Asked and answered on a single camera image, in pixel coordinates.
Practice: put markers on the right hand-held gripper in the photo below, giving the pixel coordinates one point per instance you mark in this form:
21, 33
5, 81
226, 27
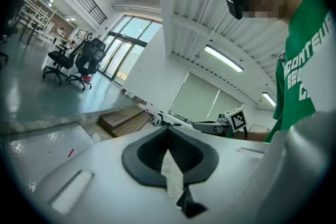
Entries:
236, 120

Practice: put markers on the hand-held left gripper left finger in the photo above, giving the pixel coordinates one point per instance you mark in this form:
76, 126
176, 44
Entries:
110, 191

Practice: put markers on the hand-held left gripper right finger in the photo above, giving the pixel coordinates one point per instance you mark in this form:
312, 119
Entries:
228, 165

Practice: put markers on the person's right forearm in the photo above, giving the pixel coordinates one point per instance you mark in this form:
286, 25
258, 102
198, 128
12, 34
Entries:
256, 136

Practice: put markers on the white roller blind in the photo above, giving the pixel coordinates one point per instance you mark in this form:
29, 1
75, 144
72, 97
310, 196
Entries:
194, 97
227, 106

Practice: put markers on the white headset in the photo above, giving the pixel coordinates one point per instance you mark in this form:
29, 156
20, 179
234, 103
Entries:
157, 118

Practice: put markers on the red strip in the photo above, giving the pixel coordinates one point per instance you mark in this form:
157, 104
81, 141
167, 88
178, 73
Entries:
71, 153

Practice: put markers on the long ceiling tube light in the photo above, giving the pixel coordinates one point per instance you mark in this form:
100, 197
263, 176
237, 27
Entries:
223, 58
269, 99

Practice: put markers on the wooden step platform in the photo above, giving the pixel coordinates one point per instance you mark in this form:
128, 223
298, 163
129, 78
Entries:
123, 123

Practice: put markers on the white plastic bag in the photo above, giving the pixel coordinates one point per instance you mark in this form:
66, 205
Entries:
129, 94

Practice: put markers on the person in green shirt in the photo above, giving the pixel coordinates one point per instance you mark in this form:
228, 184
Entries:
296, 73

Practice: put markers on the glass entrance door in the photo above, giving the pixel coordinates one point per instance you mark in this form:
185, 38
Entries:
131, 42

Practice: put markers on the black mesh office chair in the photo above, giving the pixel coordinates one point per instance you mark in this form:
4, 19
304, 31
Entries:
88, 60
61, 60

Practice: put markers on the person's head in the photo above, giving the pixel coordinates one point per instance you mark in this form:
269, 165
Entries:
262, 0

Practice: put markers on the white shelf unit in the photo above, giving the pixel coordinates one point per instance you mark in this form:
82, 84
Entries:
36, 15

